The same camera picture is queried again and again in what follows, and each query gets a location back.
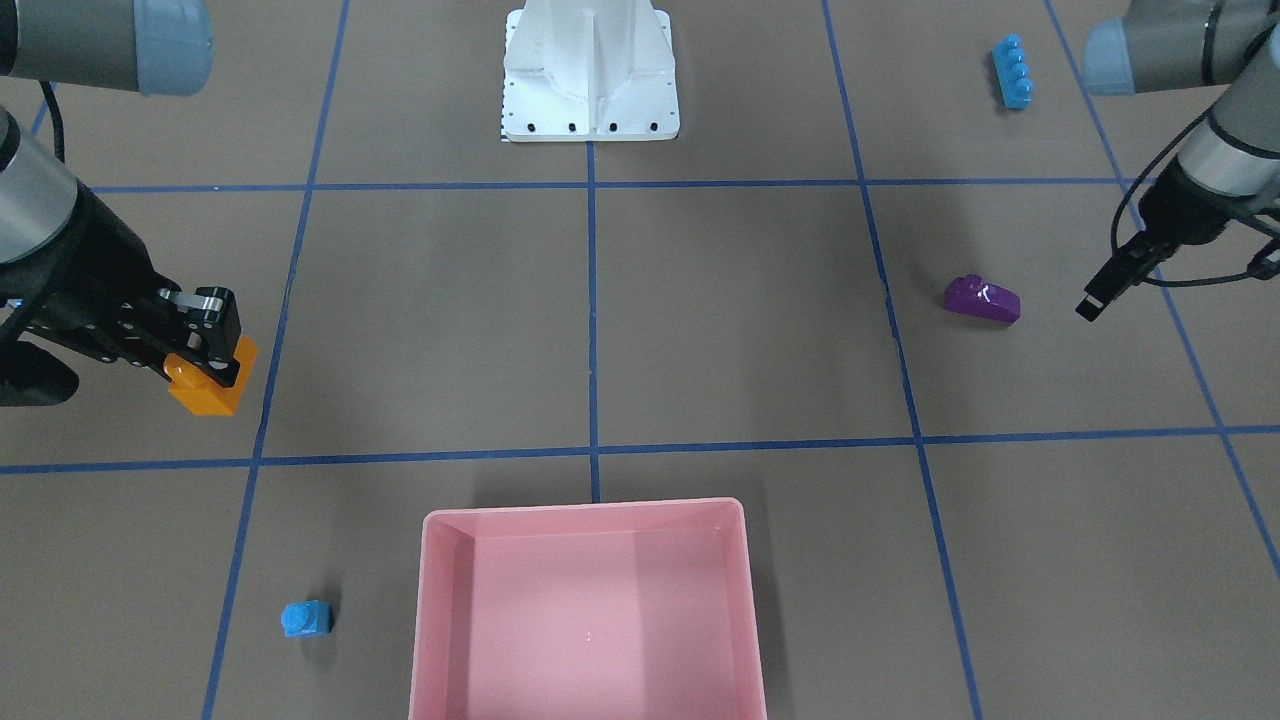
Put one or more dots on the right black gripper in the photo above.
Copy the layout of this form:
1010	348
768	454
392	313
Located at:
96	262

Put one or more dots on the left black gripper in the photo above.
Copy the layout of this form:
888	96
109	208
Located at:
1176	212

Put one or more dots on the orange sloped block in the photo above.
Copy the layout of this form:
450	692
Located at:
199	394

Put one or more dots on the purple sloped block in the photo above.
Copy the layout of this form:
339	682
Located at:
972	295

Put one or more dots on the long blue four-stud block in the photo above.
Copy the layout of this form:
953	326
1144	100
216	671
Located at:
1015	86

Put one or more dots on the small blue block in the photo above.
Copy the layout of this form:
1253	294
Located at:
306	619

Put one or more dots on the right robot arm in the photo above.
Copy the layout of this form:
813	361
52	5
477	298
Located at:
148	47

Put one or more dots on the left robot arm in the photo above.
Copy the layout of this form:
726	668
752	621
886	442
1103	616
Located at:
1222	169

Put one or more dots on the pink plastic box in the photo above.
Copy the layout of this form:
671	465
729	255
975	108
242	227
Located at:
627	610

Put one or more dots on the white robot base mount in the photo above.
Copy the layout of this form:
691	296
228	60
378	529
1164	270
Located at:
589	71

